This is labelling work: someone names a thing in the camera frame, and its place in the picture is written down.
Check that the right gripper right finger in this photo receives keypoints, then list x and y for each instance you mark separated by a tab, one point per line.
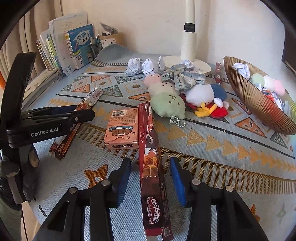
235	221

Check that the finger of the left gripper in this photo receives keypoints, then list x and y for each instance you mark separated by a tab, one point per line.
49	110
65	120

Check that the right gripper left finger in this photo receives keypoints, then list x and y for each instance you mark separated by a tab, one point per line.
67	219

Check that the orange anime pen box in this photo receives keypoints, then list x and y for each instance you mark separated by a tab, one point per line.
61	145

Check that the dark red pen box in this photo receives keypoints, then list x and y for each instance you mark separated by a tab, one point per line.
155	207

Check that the pink playing card box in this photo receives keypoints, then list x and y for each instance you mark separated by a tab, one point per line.
122	130

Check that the three-ball plush keychain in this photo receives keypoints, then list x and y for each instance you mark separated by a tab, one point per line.
165	100

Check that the red white duck plush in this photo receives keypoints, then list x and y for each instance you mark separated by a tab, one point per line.
206	100

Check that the plaid fabric bow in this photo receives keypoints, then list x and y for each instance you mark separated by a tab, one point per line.
184	76

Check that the stack of flat magazines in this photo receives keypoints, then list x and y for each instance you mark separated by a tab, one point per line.
38	85

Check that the upright books row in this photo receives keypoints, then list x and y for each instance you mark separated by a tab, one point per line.
54	40

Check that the patterned blue woven mat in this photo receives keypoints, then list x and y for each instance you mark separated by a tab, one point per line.
237	150

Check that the blue study book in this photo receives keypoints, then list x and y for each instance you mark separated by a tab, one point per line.
79	45

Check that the black mesh pen holder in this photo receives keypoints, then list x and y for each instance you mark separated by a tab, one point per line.
95	45

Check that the beige curtain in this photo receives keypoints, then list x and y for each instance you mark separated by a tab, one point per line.
24	35

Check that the brown cardboard box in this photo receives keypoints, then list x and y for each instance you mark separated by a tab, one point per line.
112	39

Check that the clear illustrated ruler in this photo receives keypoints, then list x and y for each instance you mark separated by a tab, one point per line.
108	29

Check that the brown ribbed bowl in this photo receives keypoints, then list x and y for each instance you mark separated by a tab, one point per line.
258	103

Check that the small red box behind lamp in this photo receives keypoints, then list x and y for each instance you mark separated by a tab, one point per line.
218	71

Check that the white desk lamp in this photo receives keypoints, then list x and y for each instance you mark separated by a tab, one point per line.
189	43

